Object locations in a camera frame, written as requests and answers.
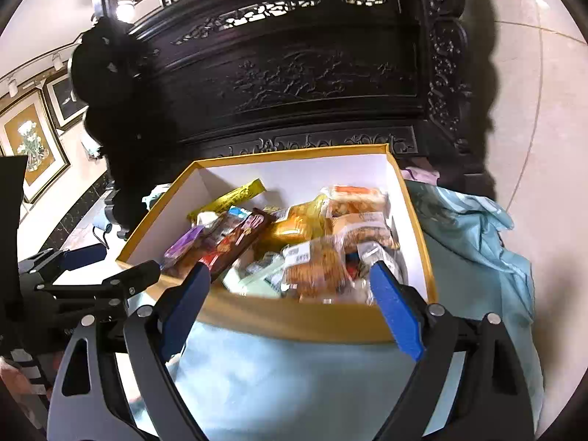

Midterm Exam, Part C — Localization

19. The light blue tablecloth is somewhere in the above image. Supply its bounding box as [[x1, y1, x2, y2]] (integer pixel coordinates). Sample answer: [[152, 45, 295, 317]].
[[171, 182, 544, 440]]

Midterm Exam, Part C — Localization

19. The gold framed flower picture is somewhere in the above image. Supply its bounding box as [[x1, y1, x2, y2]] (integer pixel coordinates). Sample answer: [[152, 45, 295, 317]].
[[1, 89, 70, 204]]

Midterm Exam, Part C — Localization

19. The purple snack packet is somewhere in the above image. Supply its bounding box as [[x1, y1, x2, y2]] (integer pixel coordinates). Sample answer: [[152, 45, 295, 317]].
[[159, 225, 205, 271]]

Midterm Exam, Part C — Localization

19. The yellow orange snack bag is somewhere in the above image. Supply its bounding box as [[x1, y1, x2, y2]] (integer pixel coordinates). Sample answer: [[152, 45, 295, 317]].
[[261, 194, 328, 251]]

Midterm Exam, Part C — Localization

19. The dark red chocolate box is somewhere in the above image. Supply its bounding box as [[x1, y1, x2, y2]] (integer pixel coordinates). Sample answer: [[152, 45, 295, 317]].
[[199, 208, 276, 282]]

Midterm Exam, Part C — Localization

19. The white labelled snack bag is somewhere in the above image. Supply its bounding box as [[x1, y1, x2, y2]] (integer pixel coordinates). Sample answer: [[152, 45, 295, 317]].
[[221, 252, 285, 299]]

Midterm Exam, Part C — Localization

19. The yellow snack bar packet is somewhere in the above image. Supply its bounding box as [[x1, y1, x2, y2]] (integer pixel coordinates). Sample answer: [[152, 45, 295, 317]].
[[187, 178, 266, 222]]

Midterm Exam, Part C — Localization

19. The orange brown snack packet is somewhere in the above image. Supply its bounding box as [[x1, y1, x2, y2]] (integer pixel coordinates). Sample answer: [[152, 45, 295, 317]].
[[282, 236, 350, 299]]

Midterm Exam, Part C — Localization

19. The brown biscuit packet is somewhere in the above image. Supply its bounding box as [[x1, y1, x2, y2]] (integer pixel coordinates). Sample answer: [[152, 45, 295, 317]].
[[321, 185, 387, 218]]

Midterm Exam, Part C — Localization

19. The pink cloth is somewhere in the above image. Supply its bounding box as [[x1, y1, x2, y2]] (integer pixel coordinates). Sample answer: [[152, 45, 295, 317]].
[[401, 166, 440, 185]]

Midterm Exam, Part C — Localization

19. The black framed dark picture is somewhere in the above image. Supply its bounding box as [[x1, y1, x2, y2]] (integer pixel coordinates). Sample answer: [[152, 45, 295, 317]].
[[43, 71, 88, 133]]

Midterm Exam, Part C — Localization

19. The person's left hand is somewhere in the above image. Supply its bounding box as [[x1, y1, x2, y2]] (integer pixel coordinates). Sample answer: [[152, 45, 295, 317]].
[[0, 357, 33, 401]]

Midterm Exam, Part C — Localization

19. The dark carved wooden cabinet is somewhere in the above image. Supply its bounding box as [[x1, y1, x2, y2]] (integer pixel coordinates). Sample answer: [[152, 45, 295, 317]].
[[69, 0, 495, 238]]

